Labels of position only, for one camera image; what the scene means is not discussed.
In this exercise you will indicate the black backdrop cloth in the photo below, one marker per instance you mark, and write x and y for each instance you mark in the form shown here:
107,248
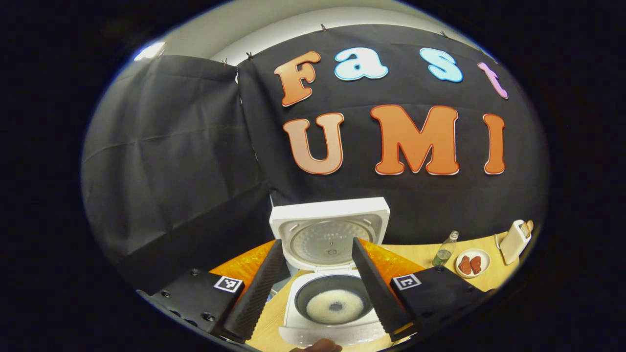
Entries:
195,156

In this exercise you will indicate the white toaster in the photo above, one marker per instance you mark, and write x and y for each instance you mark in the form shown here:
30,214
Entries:
512,244

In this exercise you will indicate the red meat piece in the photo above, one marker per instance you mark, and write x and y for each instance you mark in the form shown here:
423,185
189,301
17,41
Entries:
465,265
476,264

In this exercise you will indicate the clear plastic water bottle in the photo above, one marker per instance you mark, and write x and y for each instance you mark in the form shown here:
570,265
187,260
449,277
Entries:
444,254

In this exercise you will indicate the ceiling light panel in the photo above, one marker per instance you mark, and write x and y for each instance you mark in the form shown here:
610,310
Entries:
149,51

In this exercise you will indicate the white rice cooker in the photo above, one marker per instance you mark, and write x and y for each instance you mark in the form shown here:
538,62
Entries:
327,215

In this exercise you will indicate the white round plate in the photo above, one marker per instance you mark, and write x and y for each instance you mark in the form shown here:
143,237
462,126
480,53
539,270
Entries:
484,266

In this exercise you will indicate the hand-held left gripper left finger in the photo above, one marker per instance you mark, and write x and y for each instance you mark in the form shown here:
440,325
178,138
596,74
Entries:
261,288

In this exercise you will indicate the toast bread slice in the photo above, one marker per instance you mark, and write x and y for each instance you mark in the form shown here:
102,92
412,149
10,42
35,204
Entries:
525,229

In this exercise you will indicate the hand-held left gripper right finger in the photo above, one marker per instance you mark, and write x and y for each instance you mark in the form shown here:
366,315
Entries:
374,288

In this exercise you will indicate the white rice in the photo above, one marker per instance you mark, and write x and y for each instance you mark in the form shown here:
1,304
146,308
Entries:
320,308

